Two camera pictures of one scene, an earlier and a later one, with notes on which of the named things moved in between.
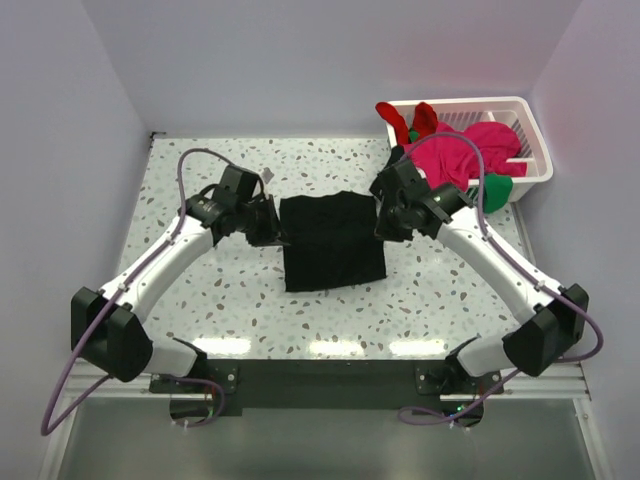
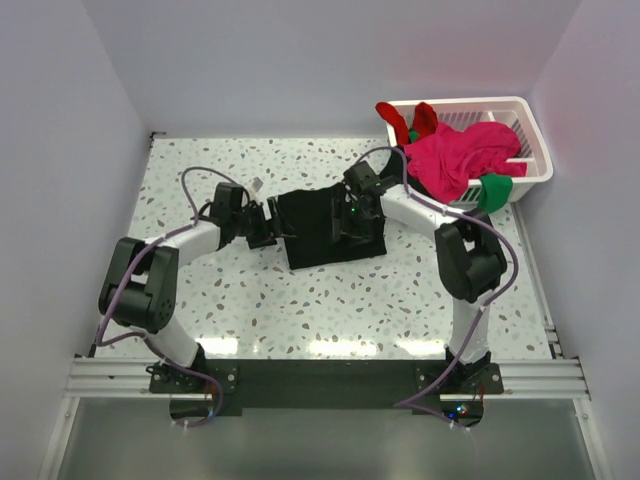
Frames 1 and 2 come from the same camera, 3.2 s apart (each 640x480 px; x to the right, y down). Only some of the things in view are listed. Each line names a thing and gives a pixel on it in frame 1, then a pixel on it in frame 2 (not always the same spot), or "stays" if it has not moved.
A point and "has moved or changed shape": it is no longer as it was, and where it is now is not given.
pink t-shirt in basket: [466, 154] stays
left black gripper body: [258, 222] stays
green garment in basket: [497, 188] stays
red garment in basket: [424, 122] stays
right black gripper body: [391, 224] to [355, 222]
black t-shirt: [331, 239] has moved or changed shape
